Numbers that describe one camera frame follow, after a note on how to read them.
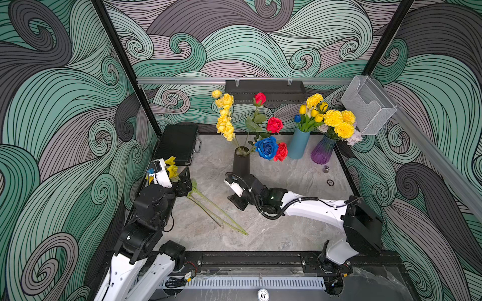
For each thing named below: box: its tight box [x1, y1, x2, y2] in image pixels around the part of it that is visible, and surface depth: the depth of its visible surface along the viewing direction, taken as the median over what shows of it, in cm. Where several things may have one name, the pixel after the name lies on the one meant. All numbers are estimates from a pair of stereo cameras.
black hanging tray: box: [225, 80, 307, 104], surface depth 97 cm
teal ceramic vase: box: [287, 127, 311, 160], surface depth 100 cm
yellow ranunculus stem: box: [186, 179, 249, 236], surface depth 90 cm
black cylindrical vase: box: [232, 146, 251, 177], surface depth 91 cm
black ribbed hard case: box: [153, 124, 199, 167], surface depth 116 cm
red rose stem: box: [242, 92, 289, 162], surface depth 71 cm
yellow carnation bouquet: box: [317, 109, 364, 147], surface depth 78 cm
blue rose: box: [254, 136, 279, 161], surface depth 58 cm
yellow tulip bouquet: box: [293, 93, 329, 133], surface depth 81 cm
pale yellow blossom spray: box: [210, 89, 244, 156], surface depth 78 cm
